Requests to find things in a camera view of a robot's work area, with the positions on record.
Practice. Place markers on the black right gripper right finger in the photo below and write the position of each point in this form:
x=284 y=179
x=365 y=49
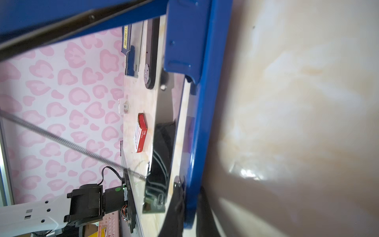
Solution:
x=205 y=222

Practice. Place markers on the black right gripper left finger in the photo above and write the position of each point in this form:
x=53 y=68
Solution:
x=173 y=224

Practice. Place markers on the blue long stapler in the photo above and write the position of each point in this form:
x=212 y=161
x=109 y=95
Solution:
x=196 y=35

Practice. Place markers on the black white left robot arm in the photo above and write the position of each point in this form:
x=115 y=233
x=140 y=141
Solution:
x=86 y=205

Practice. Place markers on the small red white staple box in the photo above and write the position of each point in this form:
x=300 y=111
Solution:
x=123 y=106

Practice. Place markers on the dark blue booklet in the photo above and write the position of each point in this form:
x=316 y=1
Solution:
x=131 y=47

